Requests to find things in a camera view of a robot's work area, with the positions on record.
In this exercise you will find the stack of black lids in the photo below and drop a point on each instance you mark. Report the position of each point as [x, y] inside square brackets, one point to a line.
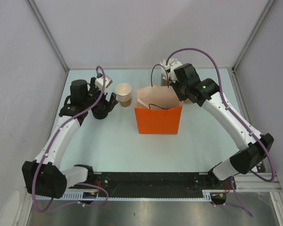
[100, 114]

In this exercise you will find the orange paper bag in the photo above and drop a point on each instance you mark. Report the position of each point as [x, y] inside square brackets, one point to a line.
[164, 113]

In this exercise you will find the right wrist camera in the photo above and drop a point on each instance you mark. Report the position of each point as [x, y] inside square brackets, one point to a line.
[173, 63]

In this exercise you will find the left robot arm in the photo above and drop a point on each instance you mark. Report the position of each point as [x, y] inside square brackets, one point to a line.
[42, 176]

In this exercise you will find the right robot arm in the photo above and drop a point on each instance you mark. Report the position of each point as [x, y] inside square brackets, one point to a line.
[252, 144]

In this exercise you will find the white straw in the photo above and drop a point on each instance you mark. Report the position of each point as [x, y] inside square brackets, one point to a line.
[142, 103]

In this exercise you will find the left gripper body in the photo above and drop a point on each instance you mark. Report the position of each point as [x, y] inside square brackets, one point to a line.
[102, 103]

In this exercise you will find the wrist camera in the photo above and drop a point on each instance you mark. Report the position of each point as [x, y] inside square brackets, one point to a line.
[173, 63]
[103, 82]

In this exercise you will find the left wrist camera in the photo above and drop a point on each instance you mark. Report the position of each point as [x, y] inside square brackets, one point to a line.
[103, 82]

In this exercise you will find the grey cylindrical holder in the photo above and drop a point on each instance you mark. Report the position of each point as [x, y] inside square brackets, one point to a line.
[164, 80]

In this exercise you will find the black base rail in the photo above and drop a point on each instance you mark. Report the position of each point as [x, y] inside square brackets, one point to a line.
[157, 184]

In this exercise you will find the stack of brown paper cups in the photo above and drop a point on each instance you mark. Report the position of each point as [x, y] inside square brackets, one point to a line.
[124, 94]

